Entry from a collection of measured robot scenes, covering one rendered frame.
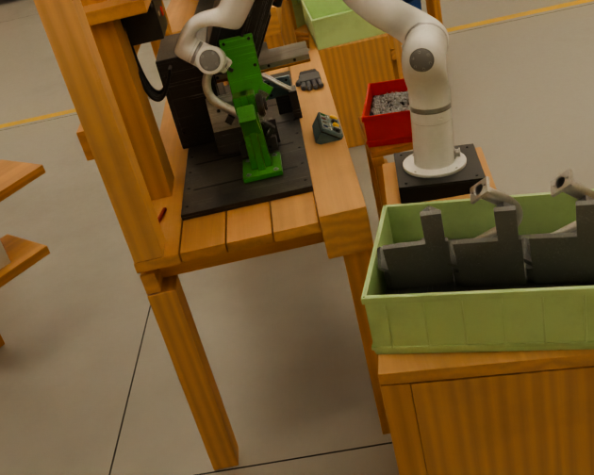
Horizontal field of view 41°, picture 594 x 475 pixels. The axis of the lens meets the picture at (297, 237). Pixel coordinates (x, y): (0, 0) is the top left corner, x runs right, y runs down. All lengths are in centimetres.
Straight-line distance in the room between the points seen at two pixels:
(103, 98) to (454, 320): 106
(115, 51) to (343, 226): 87
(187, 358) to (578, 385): 122
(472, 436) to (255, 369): 141
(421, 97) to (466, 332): 76
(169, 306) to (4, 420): 129
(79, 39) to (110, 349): 185
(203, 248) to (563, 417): 108
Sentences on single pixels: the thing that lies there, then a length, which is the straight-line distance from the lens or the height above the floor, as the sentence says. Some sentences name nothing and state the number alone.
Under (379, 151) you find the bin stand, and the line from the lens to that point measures 283.
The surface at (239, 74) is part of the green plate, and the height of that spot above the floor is 115.
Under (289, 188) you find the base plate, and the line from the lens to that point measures 249.
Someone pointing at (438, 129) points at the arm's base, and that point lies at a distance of 236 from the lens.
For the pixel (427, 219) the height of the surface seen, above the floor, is 112.
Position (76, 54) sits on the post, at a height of 151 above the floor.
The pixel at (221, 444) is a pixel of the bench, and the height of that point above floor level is 11.
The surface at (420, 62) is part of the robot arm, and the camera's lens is 222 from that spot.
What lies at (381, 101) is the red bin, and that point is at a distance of 303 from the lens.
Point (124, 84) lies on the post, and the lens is 256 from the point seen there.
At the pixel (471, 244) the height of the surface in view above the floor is 102.
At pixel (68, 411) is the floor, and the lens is 343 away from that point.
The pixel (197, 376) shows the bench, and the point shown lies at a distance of 262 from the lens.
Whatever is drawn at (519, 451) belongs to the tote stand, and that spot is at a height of 50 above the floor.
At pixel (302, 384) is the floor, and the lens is 311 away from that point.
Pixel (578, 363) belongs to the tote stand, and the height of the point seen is 77.
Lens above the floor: 203
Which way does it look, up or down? 30 degrees down
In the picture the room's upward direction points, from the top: 14 degrees counter-clockwise
